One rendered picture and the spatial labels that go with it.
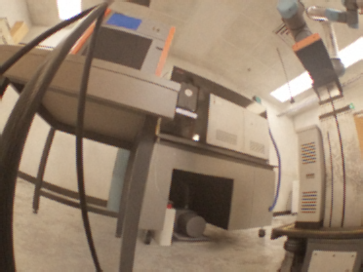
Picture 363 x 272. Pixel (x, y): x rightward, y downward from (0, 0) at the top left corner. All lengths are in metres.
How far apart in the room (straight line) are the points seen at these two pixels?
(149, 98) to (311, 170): 0.64
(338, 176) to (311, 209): 0.17
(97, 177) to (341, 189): 2.28
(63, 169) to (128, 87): 1.98
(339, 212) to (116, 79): 0.89
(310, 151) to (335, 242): 0.37
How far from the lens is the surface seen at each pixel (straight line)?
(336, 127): 0.79
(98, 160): 2.23
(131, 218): 0.47
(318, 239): 0.63
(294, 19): 0.92
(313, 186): 0.70
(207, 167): 1.16
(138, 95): 0.44
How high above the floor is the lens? 0.40
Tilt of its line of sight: 20 degrees up
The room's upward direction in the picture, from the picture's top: 9 degrees clockwise
